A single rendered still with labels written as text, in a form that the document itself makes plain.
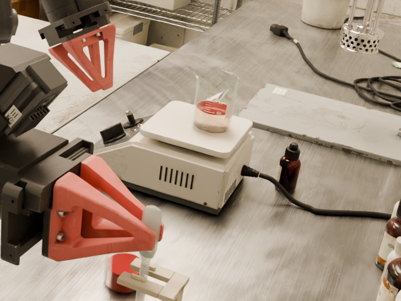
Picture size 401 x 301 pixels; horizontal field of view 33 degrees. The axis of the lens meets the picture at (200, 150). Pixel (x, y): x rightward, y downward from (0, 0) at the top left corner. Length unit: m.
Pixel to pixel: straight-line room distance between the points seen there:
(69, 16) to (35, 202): 0.38
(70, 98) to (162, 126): 0.31
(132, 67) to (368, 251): 0.64
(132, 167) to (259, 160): 0.23
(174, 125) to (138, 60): 0.51
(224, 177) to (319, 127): 0.36
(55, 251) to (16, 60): 0.14
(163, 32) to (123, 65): 2.18
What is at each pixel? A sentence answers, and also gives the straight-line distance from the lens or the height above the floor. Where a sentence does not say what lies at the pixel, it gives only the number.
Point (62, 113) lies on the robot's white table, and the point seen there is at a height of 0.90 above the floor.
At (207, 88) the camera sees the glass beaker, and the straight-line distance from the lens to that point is 0.82.
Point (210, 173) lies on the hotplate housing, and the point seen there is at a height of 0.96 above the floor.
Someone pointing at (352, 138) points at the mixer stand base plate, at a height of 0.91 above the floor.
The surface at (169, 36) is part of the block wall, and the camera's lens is 3.46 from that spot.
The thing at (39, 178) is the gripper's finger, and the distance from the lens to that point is 0.48.
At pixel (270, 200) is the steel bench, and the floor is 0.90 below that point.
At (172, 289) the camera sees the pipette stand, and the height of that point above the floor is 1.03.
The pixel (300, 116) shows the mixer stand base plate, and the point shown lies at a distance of 1.16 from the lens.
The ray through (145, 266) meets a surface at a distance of 0.51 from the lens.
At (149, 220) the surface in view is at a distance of 0.48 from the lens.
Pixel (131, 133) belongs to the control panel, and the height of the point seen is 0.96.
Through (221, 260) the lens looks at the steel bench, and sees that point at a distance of 0.76.
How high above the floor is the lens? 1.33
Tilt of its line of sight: 26 degrees down
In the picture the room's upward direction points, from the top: 9 degrees clockwise
